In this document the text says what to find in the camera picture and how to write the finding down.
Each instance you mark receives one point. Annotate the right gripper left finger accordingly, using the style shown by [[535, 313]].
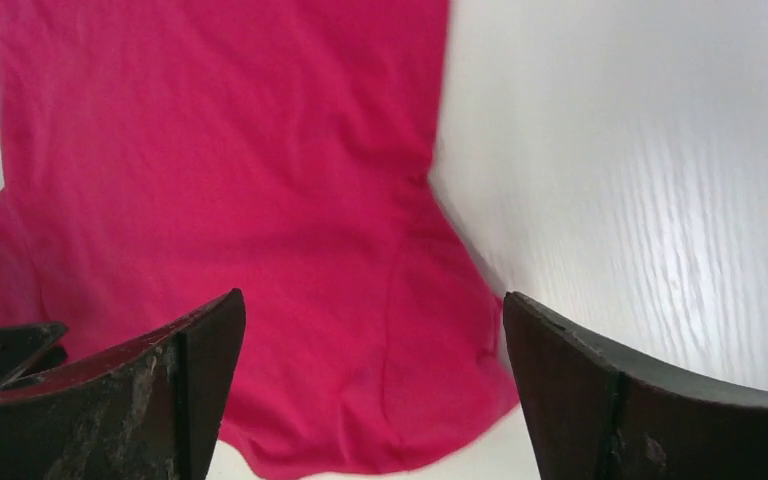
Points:
[[147, 408]]

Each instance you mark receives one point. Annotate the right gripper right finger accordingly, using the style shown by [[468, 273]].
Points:
[[598, 409]]

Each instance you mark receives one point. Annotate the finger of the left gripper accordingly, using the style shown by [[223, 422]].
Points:
[[30, 349]]

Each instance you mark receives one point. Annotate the magenta t-shirt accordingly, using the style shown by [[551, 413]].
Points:
[[157, 154]]

